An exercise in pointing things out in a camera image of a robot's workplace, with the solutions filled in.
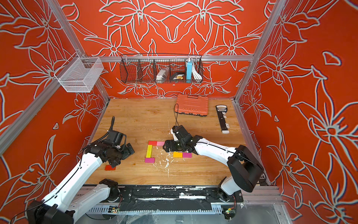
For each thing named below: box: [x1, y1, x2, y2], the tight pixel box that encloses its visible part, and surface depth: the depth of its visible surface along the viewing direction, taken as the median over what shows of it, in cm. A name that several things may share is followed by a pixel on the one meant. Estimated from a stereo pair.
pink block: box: [156, 140, 166, 147], surface depth 95 cm
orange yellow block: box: [172, 151, 183, 158], surface depth 89 cm
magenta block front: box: [144, 157, 156, 163], surface depth 87 cm
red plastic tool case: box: [175, 94, 209, 117], surface depth 112 cm
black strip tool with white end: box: [215, 104, 230, 134], surface depth 109 cm
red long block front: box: [148, 140, 158, 146], surface depth 94 cm
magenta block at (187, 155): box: [182, 152, 193, 159], surface depth 88 cm
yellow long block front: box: [145, 144, 153, 159], surface depth 90 cm
